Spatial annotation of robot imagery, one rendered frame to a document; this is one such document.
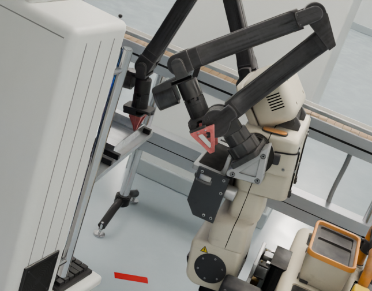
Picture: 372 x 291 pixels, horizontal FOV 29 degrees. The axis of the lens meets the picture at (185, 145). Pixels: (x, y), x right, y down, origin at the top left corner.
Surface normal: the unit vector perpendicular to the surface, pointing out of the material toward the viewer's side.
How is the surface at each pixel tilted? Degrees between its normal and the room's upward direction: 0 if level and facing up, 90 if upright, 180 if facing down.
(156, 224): 0
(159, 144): 90
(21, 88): 90
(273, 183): 90
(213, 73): 0
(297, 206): 90
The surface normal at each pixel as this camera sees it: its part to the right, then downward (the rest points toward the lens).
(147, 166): -0.32, 0.31
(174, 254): 0.30, -0.86
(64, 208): 0.82, 0.45
